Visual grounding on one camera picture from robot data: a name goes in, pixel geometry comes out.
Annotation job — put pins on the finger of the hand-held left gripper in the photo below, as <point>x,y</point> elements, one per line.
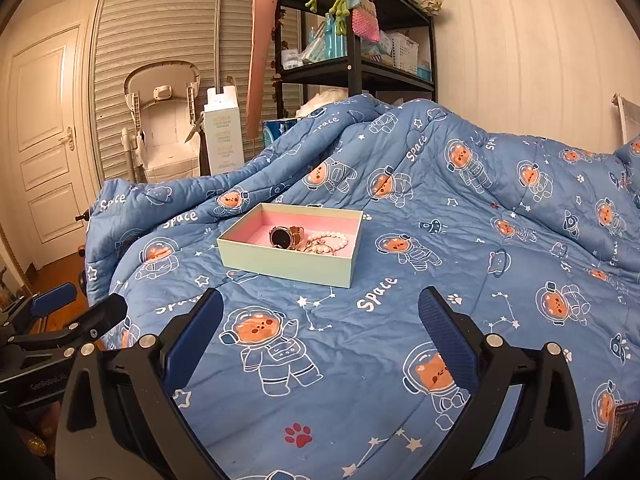
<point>102,315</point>
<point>55,297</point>

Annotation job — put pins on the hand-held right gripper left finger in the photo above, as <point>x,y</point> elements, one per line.
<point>200,335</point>

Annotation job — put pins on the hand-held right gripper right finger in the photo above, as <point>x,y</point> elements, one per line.
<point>445,335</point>

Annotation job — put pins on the green box with pink lining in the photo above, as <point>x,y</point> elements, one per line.
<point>280,267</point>

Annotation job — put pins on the blue astronaut printed blanket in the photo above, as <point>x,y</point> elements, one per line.
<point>400,260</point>

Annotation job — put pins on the rose gold wrist watch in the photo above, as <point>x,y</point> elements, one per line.
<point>280,237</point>

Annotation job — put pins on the cream panelled door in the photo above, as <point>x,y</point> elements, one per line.
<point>45,135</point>

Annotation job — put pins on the white baby high chair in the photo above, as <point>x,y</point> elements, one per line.
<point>165,130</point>

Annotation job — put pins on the dark flat card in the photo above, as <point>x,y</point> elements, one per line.
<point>620,425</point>

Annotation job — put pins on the tall white carton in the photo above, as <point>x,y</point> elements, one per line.
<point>225,135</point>

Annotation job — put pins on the blue tissue box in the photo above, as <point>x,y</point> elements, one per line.
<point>275,132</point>

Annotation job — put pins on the white fluffy cushion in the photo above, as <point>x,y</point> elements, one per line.
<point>327,96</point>

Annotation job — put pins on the black metal shelf rack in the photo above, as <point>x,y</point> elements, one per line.
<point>350,72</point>

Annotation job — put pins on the white plastic basket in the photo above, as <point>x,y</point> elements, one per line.
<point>402,52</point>

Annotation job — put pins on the cream louvred wardrobe door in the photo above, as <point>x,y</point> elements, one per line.
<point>160,20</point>

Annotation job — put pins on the pink board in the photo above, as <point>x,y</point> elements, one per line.
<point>262,35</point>

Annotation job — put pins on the teal packets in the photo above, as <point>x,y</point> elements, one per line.
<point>325,45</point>

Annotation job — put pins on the pink knitted bag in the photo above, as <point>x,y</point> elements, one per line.
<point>365,25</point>

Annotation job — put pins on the crumpled paper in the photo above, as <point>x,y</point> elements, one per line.
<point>432,2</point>

